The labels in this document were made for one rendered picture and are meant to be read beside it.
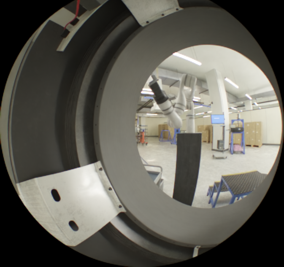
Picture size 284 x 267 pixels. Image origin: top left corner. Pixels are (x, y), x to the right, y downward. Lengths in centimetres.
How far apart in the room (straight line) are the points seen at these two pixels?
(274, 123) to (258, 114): 137
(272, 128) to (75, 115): 798
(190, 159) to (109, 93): 89
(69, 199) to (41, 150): 15
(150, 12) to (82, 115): 39
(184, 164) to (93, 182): 88
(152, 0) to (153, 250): 75
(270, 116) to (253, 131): 178
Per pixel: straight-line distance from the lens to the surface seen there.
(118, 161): 33
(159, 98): 54
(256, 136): 690
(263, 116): 792
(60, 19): 38
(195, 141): 97
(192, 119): 106
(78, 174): 28
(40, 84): 34
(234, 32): 55
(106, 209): 31
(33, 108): 33
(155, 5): 41
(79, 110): 30
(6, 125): 34
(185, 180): 111
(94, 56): 32
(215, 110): 547
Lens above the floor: 114
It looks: 2 degrees up
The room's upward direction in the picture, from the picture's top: straight up
